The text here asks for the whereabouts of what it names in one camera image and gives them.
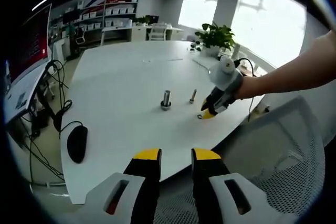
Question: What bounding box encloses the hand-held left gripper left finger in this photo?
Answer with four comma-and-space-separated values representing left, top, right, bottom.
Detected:
86, 148, 162, 224

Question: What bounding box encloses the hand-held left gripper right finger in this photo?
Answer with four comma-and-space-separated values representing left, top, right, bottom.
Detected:
191, 147, 266, 224

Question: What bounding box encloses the large threaded stud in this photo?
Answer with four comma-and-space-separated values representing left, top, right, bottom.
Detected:
160, 90, 173, 112

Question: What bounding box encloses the green potted plant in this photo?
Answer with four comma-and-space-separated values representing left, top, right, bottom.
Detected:
194, 22, 236, 58

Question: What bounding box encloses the grey mesh office chair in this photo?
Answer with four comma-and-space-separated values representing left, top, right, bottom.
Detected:
154, 94, 327, 224

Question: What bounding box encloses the window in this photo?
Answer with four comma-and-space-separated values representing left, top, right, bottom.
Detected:
177, 0, 307, 69

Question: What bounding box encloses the black computer mouse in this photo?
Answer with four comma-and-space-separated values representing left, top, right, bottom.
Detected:
66, 125, 89, 164

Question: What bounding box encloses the white slatted chair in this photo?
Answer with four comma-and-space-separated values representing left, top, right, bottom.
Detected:
149, 23, 168, 41

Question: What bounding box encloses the white cabinet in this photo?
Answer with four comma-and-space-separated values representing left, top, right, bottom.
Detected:
131, 25, 148, 42

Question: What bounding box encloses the small leafy plant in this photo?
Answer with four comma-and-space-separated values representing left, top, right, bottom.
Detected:
135, 15, 153, 25

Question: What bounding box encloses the white desk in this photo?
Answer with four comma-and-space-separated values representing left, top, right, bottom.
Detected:
100, 25, 132, 47

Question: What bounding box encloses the shelf with white bins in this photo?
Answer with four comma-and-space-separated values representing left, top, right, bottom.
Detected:
50, 0, 139, 44

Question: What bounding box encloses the black monitor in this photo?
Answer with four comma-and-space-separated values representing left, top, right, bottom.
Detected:
63, 9, 81, 23

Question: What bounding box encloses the laptop with red screen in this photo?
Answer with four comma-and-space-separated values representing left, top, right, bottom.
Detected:
3, 3, 53, 124

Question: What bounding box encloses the black mouse cable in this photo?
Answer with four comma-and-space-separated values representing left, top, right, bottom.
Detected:
58, 120, 85, 141

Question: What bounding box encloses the bundle of black cables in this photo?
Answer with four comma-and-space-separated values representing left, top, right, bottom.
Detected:
22, 59, 74, 183

